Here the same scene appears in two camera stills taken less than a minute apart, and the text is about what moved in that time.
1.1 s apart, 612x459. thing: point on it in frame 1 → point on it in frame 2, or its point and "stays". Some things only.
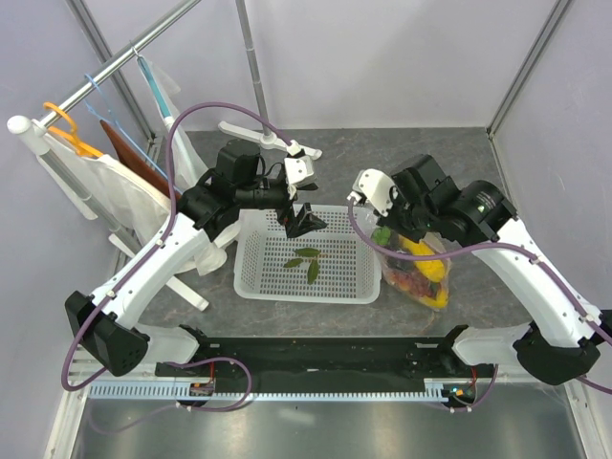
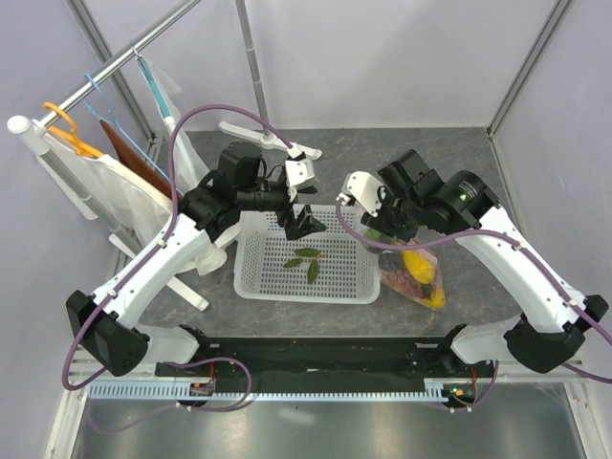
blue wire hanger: (121, 132) stays
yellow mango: (441, 300) stays
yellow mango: (433, 270) → (419, 268)
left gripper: (304, 222) stays
